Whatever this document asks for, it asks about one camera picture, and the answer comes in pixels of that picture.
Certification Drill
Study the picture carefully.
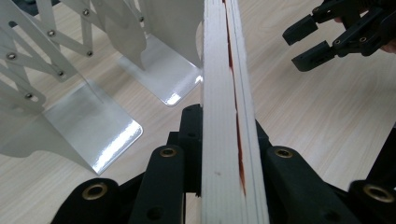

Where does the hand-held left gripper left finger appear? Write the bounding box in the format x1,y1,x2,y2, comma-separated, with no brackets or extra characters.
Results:
129,104,204,224

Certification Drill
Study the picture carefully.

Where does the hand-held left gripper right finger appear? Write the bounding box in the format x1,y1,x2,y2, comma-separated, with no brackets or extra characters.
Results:
255,120,362,224

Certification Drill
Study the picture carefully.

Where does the white caterpillar picture book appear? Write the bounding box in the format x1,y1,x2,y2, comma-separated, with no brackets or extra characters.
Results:
200,0,271,224

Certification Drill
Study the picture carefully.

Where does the grey expandable metal book rack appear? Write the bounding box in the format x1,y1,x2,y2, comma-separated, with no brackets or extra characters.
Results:
0,0,205,176

